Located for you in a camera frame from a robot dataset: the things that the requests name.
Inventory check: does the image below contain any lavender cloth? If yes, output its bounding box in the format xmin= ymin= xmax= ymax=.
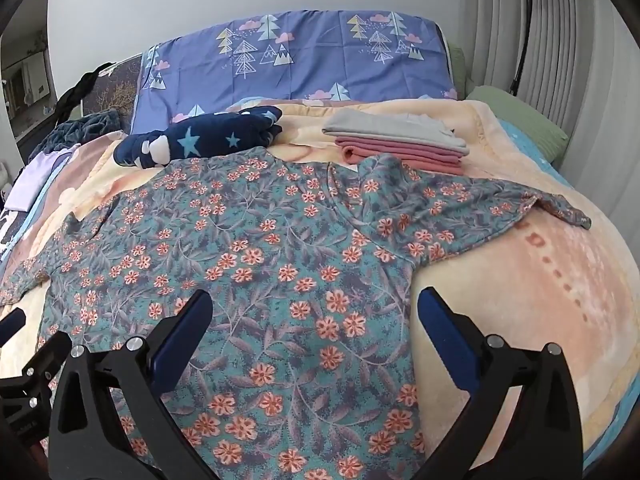
xmin=4 ymin=144 xmax=82 ymax=212

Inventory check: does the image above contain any light blue bed sheet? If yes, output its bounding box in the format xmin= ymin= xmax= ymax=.
xmin=497 ymin=120 xmax=576 ymax=186

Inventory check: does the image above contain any grey folded cloth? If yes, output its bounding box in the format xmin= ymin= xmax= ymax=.
xmin=321 ymin=109 xmax=468 ymax=157

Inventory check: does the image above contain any blue-grey fuzzy blanket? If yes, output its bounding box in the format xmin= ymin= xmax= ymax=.
xmin=31 ymin=109 xmax=123 ymax=153

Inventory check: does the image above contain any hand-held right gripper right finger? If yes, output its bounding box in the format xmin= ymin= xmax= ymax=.
xmin=415 ymin=287 xmax=586 ymax=480

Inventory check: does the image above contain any green pillow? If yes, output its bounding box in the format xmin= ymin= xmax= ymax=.
xmin=446 ymin=46 xmax=468 ymax=98
xmin=465 ymin=85 xmax=570 ymax=163

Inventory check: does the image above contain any pink folded cloth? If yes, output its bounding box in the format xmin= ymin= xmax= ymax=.
xmin=335 ymin=135 xmax=468 ymax=177

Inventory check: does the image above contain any black floor lamp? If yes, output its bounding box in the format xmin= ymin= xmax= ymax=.
xmin=510 ymin=0 xmax=543 ymax=97

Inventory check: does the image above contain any black braided strap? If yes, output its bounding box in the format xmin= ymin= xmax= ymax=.
xmin=52 ymin=61 xmax=117 ymax=126

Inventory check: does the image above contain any peach fleece blanket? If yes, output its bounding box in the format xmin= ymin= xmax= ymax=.
xmin=0 ymin=97 xmax=640 ymax=480

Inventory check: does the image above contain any purple tree print pillow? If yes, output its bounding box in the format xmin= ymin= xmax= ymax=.
xmin=134 ymin=9 xmax=460 ymax=126

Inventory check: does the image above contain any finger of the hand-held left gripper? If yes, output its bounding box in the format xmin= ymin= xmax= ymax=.
xmin=0 ymin=308 xmax=27 ymax=343
xmin=0 ymin=331 xmax=74 ymax=411

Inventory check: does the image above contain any navy star print cloth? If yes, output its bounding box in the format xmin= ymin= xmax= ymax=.
xmin=113 ymin=106 xmax=284 ymax=170

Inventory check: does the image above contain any teal floral shirt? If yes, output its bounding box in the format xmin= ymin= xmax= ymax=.
xmin=0 ymin=152 xmax=592 ymax=480

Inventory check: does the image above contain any white cabinet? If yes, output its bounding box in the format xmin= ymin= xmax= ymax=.
xmin=19 ymin=54 xmax=51 ymax=107

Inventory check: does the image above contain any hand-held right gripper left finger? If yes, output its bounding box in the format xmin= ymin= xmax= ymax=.
xmin=48 ymin=289 xmax=216 ymax=480

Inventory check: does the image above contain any dark branch print pillow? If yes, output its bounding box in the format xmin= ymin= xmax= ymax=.
xmin=82 ymin=52 xmax=146 ymax=121

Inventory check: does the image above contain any white pleated curtain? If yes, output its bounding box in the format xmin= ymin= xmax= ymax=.
xmin=462 ymin=0 xmax=640 ymax=201

